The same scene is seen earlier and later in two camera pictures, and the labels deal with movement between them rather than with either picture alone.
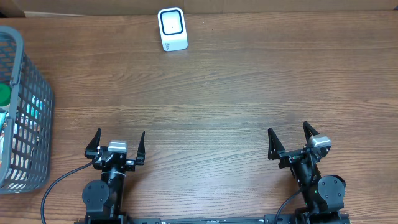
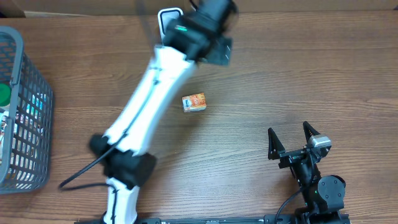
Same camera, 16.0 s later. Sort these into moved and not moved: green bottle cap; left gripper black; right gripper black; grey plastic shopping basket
Moved: left gripper black
Not moved: grey plastic shopping basket; green bottle cap; right gripper black
